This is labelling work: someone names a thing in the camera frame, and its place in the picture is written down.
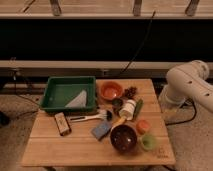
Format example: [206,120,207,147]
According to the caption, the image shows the blue sponge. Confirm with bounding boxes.
[91,121,111,140]

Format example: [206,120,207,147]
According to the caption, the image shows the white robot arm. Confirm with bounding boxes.
[158,60,213,112]

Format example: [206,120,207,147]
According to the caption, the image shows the orange bowl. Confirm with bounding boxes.
[99,81,123,101]

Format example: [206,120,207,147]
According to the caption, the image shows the pine cone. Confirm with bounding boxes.
[124,87,137,99]

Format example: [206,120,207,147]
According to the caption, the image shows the white cloth in tray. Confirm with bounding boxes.
[67,90,87,108]

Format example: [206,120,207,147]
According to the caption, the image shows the white cylindrical container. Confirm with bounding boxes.
[119,99,136,120]

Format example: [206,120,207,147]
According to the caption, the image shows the green cucumber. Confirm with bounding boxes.
[133,99,143,120]

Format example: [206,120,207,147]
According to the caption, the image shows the wooden spoon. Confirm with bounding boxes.
[112,116,126,129]

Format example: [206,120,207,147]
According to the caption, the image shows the wooden table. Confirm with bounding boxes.
[22,79,175,167]

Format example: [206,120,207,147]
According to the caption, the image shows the green plastic tray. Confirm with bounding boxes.
[40,76,96,113]

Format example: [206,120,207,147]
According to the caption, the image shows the dark brown bowl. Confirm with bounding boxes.
[110,124,137,153]

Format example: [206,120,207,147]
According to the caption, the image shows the orange cup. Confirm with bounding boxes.
[136,120,150,134]

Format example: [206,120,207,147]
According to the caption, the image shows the brown rectangular box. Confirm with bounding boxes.
[54,113,71,136]

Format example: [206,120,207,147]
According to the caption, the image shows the green cup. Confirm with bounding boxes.
[141,134,156,151]

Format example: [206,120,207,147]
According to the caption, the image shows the black cable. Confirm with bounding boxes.
[119,10,157,75]

